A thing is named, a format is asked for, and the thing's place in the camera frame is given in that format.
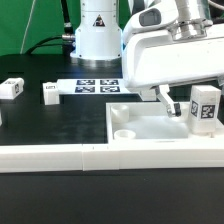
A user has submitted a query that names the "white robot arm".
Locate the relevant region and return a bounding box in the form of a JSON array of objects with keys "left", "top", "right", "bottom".
[{"left": 70, "top": 0, "right": 224, "bottom": 116}]

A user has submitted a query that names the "white square tabletop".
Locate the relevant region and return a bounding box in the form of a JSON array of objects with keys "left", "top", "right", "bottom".
[{"left": 106, "top": 102, "right": 224, "bottom": 143}]

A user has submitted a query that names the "white thin cable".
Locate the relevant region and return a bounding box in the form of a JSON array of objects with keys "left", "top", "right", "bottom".
[{"left": 19, "top": 0, "right": 37, "bottom": 55}]

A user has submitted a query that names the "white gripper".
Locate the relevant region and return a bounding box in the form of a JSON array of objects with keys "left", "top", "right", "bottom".
[{"left": 122, "top": 0, "right": 224, "bottom": 117}]

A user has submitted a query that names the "black cable bundle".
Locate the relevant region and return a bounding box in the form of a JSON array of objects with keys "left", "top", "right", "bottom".
[{"left": 25, "top": 0, "right": 77, "bottom": 55}]

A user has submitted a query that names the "white L-shaped fence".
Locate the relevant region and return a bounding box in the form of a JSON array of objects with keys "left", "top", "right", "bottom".
[{"left": 0, "top": 104, "right": 224, "bottom": 174}]

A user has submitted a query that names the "apriltag base plate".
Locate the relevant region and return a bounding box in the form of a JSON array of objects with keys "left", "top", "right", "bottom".
[{"left": 57, "top": 78, "right": 129, "bottom": 95}]

